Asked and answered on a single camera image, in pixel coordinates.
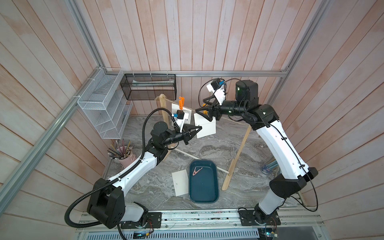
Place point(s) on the blue lid clear jar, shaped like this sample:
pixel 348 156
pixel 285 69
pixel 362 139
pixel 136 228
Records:
pixel 269 167

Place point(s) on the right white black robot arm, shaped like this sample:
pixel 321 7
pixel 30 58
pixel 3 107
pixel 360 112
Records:
pixel 295 173

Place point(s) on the pink pencil cup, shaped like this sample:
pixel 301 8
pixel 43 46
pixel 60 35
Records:
pixel 122 153

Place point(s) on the pink clothespin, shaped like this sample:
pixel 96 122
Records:
pixel 197 170

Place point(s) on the white postcard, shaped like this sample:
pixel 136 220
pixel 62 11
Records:
pixel 208 128
pixel 176 107
pixel 181 182

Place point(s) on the black mesh basket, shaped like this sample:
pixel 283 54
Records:
pixel 146 87

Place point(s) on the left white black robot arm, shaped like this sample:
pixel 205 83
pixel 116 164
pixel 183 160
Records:
pixel 107 205

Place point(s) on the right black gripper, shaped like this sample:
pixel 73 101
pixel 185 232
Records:
pixel 217 109

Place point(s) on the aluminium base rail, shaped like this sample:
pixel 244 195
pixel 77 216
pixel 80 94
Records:
pixel 290 223

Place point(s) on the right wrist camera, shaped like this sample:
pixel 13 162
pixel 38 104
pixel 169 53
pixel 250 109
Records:
pixel 217 88

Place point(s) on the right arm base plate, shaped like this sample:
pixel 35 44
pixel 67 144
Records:
pixel 249 218

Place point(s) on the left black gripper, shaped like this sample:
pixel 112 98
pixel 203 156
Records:
pixel 188 134

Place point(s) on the dark teal plastic tray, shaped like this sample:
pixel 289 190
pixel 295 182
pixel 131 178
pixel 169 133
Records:
pixel 204 187

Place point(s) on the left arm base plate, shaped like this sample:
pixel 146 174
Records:
pixel 154 219

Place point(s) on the white wire mesh shelf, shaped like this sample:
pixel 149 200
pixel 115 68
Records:
pixel 104 103

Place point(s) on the dark orange clothespin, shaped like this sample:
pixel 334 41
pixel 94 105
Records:
pixel 181 103

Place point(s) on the wooden drying rack frame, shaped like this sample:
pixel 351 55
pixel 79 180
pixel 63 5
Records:
pixel 208 152

